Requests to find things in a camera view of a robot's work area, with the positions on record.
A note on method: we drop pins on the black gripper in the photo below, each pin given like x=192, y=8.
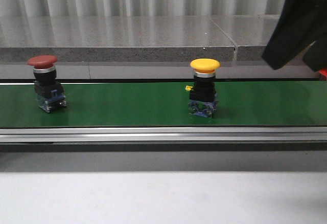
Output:
x=301, y=23

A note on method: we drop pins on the red plastic tray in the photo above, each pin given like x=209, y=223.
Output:
x=323, y=74

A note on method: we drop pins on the grey stone slab right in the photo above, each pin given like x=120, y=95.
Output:
x=249, y=35

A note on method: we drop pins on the grey stone slab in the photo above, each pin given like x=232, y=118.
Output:
x=113, y=39
x=249, y=35

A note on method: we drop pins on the green conveyor belt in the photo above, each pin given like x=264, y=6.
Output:
x=248, y=103

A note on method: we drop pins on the grey stone slab left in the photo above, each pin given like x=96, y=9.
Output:
x=113, y=39

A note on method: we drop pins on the aluminium conveyor side rail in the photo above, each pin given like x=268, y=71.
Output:
x=189, y=138

